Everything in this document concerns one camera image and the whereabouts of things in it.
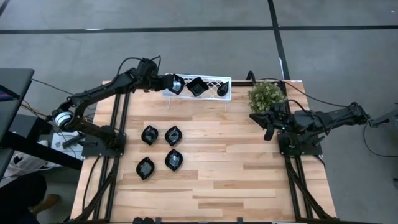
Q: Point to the operator arm in dark sleeve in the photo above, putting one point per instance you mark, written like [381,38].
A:
[21,193]

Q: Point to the black desk base beam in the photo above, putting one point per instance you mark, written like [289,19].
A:
[37,151]

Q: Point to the artificial potted plant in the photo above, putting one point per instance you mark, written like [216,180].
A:
[265,96]

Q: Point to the white plastic bag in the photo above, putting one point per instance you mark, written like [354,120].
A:
[25,165]

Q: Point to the white paper box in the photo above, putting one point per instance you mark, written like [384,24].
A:
[59,146]

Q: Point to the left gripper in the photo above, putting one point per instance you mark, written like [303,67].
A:
[160,83]

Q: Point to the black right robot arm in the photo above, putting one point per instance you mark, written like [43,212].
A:
[335,118]

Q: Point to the black desk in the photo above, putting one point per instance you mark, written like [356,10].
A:
[15,81]

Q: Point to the black leaf mini plate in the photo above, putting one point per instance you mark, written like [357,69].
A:
[173,160]
[178,85]
[145,168]
[149,135]
[173,136]

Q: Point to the grey stand foot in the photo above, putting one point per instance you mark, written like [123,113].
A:
[385,119]

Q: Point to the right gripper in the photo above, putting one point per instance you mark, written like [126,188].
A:
[280,119]

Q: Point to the black aluminium table frame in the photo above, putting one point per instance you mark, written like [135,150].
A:
[127,109]

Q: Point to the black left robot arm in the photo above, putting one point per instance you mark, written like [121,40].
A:
[93,91]

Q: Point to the black square mini plate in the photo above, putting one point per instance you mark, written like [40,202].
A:
[197,87]

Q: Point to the laptop with lit screen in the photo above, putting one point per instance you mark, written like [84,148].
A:
[7,96]

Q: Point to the black teardrop mini plate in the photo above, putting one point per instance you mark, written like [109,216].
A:
[223,90]

